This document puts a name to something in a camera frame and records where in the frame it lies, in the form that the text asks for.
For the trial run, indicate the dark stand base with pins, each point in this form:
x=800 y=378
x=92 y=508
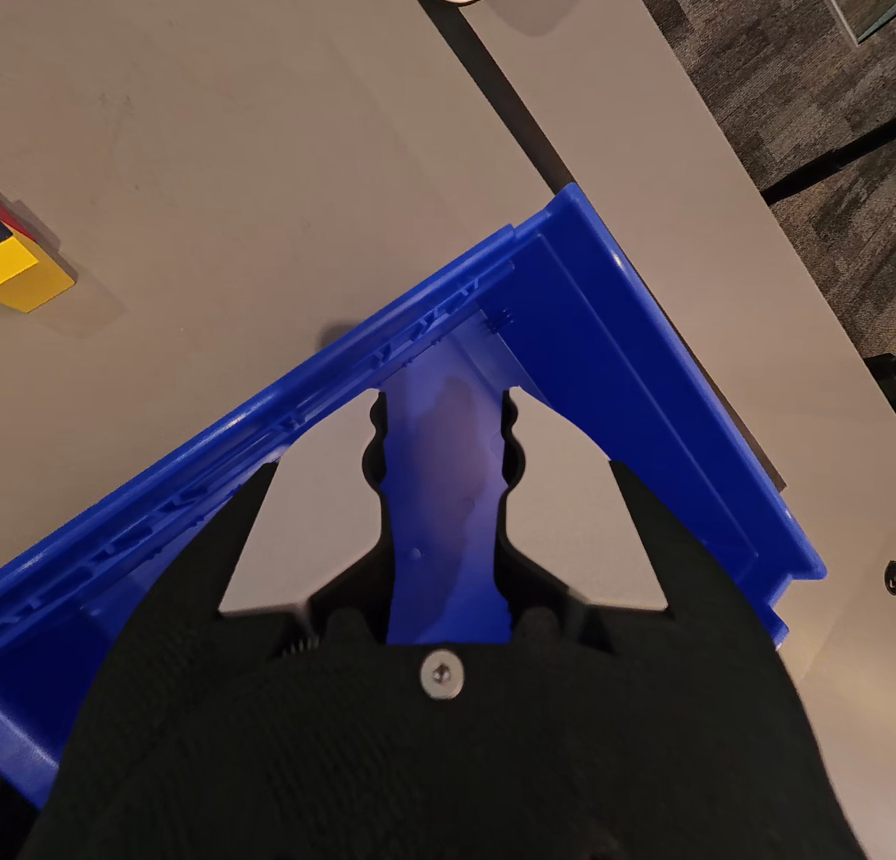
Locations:
x=883 y=380

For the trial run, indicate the blue plastic bin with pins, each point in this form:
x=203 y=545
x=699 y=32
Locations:
x=616 y=356

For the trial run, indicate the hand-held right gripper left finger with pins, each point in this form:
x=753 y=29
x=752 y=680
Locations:
x=308 y=510

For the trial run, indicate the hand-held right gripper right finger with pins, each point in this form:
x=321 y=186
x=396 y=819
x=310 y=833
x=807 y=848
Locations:
x=574 y=517

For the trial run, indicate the yellow wooden cube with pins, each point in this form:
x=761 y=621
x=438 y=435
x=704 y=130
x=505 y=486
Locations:
x=28 y=279

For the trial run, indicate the glass panel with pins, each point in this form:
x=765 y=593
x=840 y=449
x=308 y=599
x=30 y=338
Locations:
x=875 y=2

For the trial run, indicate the red wooden cube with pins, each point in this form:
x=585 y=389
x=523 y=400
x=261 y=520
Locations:
x=8 y=213

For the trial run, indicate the black stand foot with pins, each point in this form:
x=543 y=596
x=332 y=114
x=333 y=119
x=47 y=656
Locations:
x=833 y=167

